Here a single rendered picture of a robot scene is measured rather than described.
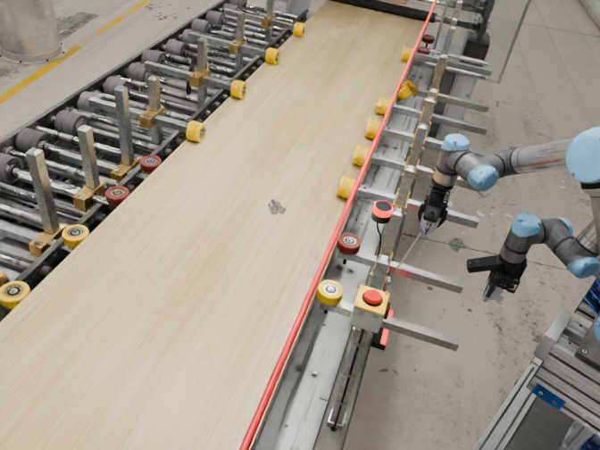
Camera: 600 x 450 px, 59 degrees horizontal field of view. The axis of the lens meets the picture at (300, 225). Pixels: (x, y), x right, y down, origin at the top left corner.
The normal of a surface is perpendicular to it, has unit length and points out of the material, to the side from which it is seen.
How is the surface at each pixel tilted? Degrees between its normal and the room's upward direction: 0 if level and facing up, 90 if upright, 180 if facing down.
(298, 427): 0
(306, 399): 0
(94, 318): 0
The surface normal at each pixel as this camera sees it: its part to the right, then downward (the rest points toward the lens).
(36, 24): 0.70, 0.51
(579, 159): -0.88, 0.11
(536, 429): 0.11, -0.77
